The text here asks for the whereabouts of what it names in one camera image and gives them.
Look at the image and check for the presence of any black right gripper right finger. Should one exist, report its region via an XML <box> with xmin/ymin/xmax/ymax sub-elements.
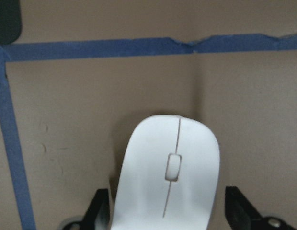
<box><xmin>225</xmin><ymin>186</ymin><xmax>268</xmax><ymax>230</ymax></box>

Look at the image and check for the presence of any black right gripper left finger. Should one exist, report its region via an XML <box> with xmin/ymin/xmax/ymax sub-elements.
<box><xmin>82</xmin><ymin>188</ymin><xmax>110</xmax><ymax>230</ymax></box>

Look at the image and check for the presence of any white computer mouse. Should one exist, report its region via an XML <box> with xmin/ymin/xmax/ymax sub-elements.
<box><xmin>111</xmin><ymin>115</ymin><xmax>220</xmax><ymax>230</ymax></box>

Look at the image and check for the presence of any black mousepad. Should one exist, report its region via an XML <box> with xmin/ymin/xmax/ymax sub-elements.
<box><xmin>0</xmin><ymin>0</ymin><xmax>22</xmax><ymax>45</ymax></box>

